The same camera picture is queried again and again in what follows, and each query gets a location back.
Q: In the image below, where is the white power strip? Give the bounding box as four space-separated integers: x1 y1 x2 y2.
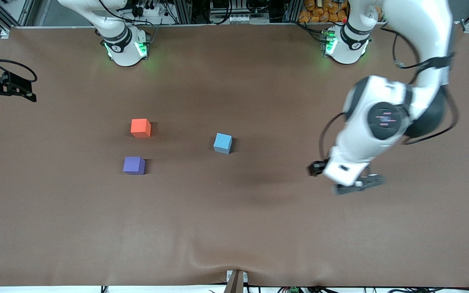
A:
131 0 166 17

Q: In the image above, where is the brown camera post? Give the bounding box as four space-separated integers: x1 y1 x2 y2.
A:
224 269 245 293

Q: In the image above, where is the white post bracket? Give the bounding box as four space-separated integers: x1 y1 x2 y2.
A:
226 270 248 284

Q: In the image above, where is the aluminium frame post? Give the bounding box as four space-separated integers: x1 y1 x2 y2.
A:
173 0 196 25
283 0 302 23

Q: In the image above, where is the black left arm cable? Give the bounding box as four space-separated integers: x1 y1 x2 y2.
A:
319 24 460 163

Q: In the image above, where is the brown table mat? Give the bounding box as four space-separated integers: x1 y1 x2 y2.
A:
0 24 469 288

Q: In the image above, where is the white terminal block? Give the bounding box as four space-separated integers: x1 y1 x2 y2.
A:
228 14 259 24

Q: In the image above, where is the purple foam block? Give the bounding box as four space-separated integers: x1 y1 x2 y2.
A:
123 156 146 175

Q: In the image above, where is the light blue foam block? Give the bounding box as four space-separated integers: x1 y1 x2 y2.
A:
213 133 233 155

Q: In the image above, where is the bag of orange items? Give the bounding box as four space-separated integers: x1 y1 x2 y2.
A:
298 0 349 23

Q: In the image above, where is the orange foam block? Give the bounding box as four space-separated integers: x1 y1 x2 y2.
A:
130 118 152 138

